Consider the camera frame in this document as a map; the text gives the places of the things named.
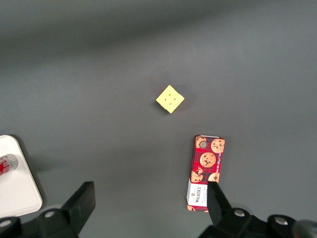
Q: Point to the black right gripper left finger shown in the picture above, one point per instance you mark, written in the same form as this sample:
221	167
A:
79	205

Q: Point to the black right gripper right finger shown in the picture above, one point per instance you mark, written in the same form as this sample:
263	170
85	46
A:
219	208

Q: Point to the red coke bottle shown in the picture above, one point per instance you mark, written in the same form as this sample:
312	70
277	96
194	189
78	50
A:
7	164

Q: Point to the beige plastic tray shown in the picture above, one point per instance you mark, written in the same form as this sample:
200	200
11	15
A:
17	193

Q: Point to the red tartan cookie box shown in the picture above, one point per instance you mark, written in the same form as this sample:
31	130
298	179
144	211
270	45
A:
205	158

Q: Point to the rubik's cube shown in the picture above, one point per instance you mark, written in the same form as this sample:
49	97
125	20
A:
170	99

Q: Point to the dark grey table cover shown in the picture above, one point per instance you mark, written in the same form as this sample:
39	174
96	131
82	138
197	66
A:
99	74

